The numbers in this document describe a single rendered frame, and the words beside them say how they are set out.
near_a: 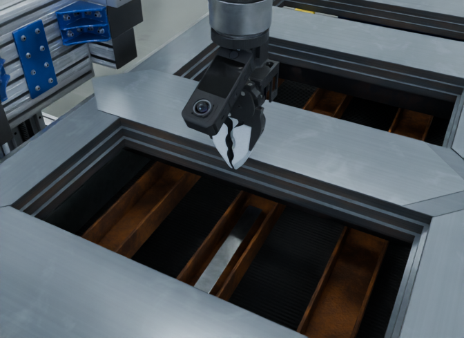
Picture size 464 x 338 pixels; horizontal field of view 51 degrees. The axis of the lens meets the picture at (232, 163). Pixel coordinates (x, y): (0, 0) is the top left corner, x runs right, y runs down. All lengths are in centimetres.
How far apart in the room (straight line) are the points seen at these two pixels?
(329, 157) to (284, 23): 55
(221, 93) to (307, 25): 73
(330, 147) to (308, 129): 6
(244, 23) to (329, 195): 33
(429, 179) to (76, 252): 54
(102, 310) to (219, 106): 28
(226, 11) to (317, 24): 74
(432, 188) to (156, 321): 46
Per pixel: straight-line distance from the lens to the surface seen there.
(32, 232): 74
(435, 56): 121
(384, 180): 81
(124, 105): 97
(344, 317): 85
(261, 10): 58
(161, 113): 93
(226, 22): 58
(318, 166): 81
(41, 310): 65
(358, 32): 128
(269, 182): 82
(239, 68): 60
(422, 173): 84
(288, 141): 86
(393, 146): 88
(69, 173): 86
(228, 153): 70
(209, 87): 59
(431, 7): 148
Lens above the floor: 137
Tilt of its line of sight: 39 degrees down
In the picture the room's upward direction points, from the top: straight up
